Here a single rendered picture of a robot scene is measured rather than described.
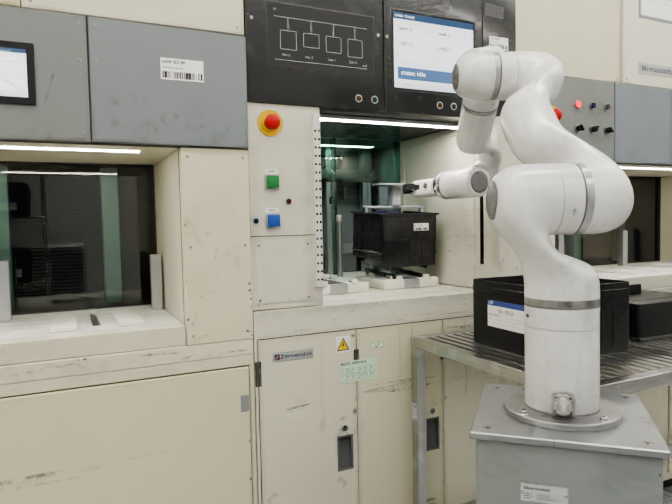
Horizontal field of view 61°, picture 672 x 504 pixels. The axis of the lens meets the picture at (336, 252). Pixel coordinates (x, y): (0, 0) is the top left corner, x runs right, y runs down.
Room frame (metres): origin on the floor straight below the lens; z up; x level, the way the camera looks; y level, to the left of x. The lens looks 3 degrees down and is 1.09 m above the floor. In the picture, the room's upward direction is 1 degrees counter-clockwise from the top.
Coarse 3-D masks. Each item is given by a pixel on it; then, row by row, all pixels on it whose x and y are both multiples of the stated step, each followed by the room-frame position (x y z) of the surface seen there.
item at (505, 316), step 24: (480, 288) 1.51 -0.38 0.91; (504, 288) 1.42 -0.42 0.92; (600, 288) 1.36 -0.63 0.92; (624, 288) 1.39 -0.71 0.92; (480, 312) 1.51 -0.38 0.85; (504, 312) 1.42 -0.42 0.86; (600, 312) 1.36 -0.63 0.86; (624, 312) 1.39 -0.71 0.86; (480, 336) 1.51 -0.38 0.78; (504, 336) 1.42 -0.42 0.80; (600, 336) 1.36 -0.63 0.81; (624, 336) 1.39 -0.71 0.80
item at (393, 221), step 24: (360, 216) 1.98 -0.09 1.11; (384, 216) 1.85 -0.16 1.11; (408, 216) 1.89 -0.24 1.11; (432, 216) 1.93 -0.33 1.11; (360, 240) 1.98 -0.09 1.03; (384, 240) 1.85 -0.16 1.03; (408, 240) 1.89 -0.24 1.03; (432, 240) 1.94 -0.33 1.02; (360, 264) 2.04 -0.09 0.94; (384, 264) 1.86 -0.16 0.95; (408, 264) 1.90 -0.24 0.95; (432, 264) 1.94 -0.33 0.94
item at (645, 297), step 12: (636, 288) 1.68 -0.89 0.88; (636, 300) 1.56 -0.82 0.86; (648, 300) 1.56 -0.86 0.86; (660, 300) 1.55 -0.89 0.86; (636, 312) 1.50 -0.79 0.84; (648, 312) 1.50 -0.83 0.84; (660, 312) 1.52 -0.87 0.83; (636, 324) 1.50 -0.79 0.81; (648, 324) 1.50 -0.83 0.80; (660, 324) 1.52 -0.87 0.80; (636, 336) 1.50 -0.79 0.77; (648, 336) 1.50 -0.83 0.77; (660, 336) 1.52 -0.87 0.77
